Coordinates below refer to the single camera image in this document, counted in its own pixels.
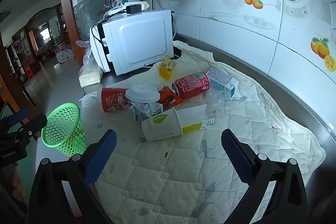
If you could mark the red printed paper cup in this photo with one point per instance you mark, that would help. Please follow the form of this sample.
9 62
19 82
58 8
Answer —
113 100

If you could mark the person's left hand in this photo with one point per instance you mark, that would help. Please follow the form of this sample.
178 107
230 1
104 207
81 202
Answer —
19 182

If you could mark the clear plastic wrap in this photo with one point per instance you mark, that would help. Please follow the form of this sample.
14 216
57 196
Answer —
220 104

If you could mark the white plastic lid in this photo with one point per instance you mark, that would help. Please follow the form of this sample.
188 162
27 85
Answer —
143 92

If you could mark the white quilted blanket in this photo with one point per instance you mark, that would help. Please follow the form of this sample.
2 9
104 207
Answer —
183 174

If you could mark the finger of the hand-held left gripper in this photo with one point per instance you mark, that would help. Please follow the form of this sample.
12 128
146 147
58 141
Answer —
18 115
35 123

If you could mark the plastic bag of rice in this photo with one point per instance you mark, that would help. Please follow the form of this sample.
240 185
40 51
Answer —
90 71

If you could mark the black power adapter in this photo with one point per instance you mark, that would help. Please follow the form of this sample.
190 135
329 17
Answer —
133 9

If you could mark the crumpled grey paper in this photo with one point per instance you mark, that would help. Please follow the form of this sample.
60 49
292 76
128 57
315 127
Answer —
144 111

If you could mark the blue white milk carton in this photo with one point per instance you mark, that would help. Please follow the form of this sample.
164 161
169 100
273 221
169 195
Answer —
221 81

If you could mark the orange snack wrapper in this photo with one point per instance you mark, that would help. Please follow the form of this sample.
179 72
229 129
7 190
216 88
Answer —
168 98

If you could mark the red soda can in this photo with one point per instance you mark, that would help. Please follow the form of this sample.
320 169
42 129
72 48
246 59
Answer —
190 86

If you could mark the green mesh basket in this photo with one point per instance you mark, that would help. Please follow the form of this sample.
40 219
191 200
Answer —
63 129

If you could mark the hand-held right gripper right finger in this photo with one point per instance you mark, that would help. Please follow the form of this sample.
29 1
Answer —
236 158

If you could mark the yellow plastic wrapper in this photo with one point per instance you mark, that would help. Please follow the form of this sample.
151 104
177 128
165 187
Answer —
166 69

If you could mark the clear drinking glasses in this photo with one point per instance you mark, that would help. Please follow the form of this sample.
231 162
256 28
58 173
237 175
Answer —
110 2

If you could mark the white microwave oven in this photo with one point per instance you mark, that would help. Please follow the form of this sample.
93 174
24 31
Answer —
141 43

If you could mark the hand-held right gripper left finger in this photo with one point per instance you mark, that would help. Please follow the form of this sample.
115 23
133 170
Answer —
101 158

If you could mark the white power strip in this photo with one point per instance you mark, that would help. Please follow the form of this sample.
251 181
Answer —
140 5

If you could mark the polka dot box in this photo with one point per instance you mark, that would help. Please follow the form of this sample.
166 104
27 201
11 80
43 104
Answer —
65 56

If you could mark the white bottle yellow label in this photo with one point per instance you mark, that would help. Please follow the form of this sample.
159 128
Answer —
195 117

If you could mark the white paper cup green leaf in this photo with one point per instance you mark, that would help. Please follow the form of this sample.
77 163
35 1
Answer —
160 125

